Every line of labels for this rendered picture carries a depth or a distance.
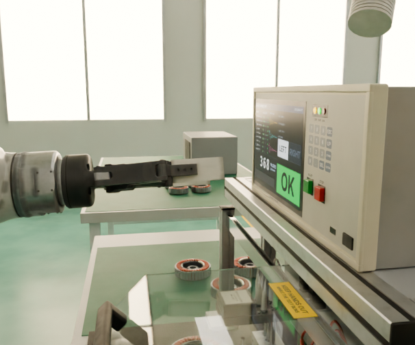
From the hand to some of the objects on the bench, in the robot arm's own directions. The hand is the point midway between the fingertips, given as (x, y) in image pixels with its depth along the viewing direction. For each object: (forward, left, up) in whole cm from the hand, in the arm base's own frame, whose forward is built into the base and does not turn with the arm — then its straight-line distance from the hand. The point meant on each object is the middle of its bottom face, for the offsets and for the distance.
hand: (207, 172), depth 65 cm
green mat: (+11, +74, -39) cm, 84 cm away
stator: (-5, +70, -40) cm, 80 cm away
